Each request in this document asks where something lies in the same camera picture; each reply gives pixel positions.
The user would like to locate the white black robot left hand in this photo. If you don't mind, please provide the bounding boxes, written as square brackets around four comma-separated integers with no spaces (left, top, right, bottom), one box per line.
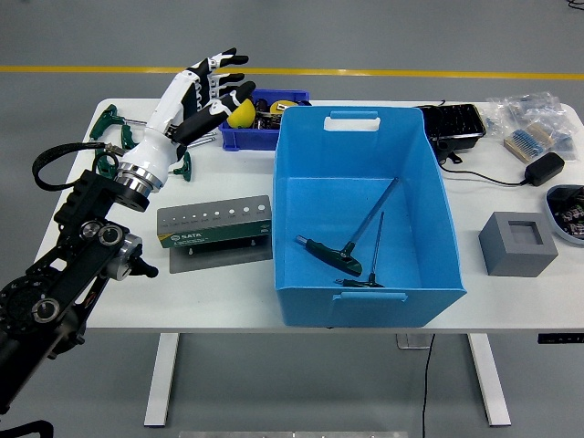
[119,47,257,183]

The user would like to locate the grey green hex key stand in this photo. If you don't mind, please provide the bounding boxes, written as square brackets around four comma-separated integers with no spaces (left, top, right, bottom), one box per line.
[156,194,274,275]

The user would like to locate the large green T-handle hex key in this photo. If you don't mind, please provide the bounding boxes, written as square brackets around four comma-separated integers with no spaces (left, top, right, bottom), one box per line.
[294,176,401,278]

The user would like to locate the small green T-handle hex key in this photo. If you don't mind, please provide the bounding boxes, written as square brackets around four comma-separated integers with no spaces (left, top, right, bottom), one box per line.
[334,211,386,289]

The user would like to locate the large blue folding box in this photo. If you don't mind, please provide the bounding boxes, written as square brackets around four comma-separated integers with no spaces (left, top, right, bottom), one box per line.
[272,105,467,329]

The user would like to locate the small blue plastic bin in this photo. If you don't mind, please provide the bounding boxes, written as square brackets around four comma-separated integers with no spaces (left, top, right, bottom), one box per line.
[217,88,312,151]

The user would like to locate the dark metal hardware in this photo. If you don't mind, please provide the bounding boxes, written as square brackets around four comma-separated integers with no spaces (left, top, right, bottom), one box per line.
[253,97,282,131]

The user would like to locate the yellow tape measure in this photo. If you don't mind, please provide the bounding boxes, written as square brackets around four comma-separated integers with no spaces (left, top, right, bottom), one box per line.
[268,99,300,115]

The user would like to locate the white table leg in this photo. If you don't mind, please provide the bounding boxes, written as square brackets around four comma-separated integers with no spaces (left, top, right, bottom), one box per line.
[467,332,511,428]
[143,332,180,428]

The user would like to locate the black plastic case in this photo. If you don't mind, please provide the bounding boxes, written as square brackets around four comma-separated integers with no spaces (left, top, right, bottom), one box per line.
[413,103,486,165]

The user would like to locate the grey cube block with recess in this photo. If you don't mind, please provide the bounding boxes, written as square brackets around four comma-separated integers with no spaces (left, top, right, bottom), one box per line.
[477,211,559,278]

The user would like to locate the blue resistor tape bundle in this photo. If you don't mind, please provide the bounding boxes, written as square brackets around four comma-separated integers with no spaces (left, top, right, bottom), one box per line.
[503,121,557,163]

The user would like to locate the clear plastic component bags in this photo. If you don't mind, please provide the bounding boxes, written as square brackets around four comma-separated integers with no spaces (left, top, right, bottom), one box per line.
[483,90,579,161]

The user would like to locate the black power adapter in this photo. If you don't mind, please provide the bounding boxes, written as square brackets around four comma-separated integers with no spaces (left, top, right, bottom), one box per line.
[524,151,566,187]

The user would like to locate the blue-rimmed tray with parts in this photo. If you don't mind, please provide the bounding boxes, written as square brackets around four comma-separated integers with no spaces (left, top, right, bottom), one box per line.
[545,183,584,247]

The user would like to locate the black table control panel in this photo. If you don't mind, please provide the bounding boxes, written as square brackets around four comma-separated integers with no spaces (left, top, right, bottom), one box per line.
[537,333,584,345]

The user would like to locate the black adapter cord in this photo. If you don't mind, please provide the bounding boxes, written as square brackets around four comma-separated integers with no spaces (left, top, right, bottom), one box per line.
[440,166,528,187]

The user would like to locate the black hanging cable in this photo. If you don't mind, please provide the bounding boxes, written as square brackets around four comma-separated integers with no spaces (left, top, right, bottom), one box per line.
[420,333,435,438]

